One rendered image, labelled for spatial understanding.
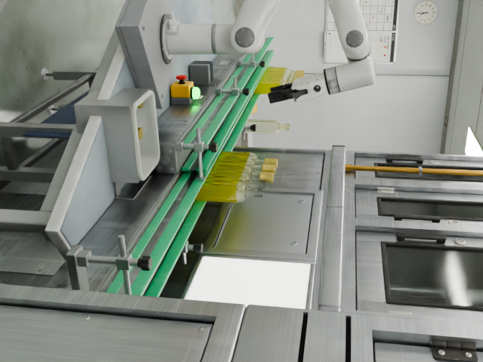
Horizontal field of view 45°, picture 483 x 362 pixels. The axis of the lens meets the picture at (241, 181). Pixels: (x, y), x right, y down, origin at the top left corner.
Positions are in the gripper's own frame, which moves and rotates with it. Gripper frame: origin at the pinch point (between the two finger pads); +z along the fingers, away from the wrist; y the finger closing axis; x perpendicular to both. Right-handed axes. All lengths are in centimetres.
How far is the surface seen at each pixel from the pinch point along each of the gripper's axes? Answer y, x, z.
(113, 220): -38, -13, 43
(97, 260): -71, -7, 31
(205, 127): 15.9, -9.4, 29.0
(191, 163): 1.5, -15.8, 32.6
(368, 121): 592, -213, 1
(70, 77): 80, 10, 105
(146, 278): -60, -19, 28
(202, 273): -32, -37, 27
